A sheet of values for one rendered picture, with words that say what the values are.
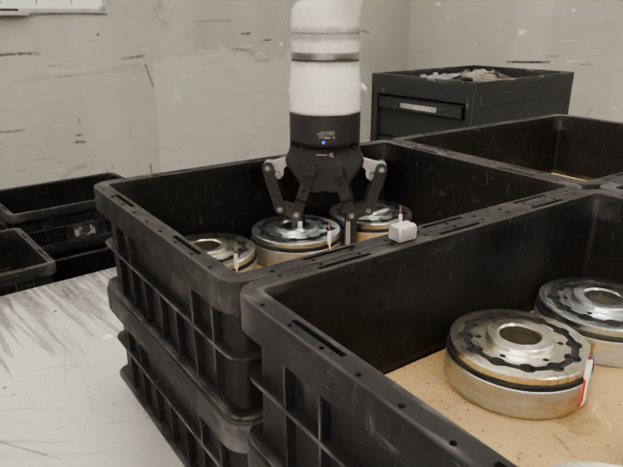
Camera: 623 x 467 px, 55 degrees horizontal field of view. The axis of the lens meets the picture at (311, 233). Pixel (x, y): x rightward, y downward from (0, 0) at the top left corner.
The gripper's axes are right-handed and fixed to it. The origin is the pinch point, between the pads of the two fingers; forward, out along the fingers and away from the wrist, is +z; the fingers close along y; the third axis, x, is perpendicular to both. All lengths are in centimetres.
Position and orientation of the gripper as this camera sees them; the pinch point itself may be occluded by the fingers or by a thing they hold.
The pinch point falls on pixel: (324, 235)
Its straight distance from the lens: 67.4
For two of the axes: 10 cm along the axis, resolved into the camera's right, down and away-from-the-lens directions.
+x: 0.6, -3.4, 9.4
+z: 0.0, 9.4, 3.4
